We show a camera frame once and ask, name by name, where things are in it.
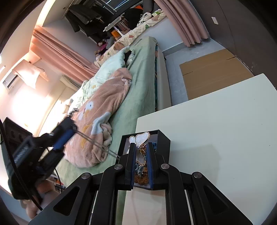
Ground pink floral blanket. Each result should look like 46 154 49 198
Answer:
64 68 133 169

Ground white folding lap desk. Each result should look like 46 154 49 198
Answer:
103 18 124 36

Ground hanging white cloth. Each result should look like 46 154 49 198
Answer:
12 61 41 89

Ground white spotted plush toy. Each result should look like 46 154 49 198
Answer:
140 12 153 23

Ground pink curtain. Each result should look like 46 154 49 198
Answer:
29 25 100 81
155 0 210 48

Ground person's left hand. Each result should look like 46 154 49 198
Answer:
20 179 59 219

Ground dark wardrobe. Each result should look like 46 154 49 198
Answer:
195 0 277 91

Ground grey pillow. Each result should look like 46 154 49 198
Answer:
143 0 154 13

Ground window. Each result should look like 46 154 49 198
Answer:
106 0 143 15

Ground black jewelry box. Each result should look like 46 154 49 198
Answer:
119 129 172 191

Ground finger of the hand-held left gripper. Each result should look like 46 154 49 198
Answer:
51 117 77 139
52 129 74 152

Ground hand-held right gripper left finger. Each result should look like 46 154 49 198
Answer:
29 143 137 225

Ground dark bead bracelet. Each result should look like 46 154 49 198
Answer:
135 164 148 176

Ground light green quilt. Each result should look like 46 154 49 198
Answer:
75 46 136 109

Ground black cushion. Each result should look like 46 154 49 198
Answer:
124 7 143 27

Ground bed with green sheet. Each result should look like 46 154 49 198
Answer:
50 36 172 188

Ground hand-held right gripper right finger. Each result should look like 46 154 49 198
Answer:
146 142 253 225

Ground cream patterned blanket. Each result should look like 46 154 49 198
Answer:
94 10 167 67

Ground brown cardboard sheet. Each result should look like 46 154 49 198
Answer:
179 48 254 101

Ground brown bead bracelet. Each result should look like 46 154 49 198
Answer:
134 168 150 186

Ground pile of plush toys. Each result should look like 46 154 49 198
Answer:
95 36 114 57

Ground hanging dark clothes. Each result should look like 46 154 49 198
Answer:
65 4 115 37

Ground white headboard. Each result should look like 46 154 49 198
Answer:
59 75 81 89

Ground white air conditioner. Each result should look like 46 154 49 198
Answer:
2 74 19 89

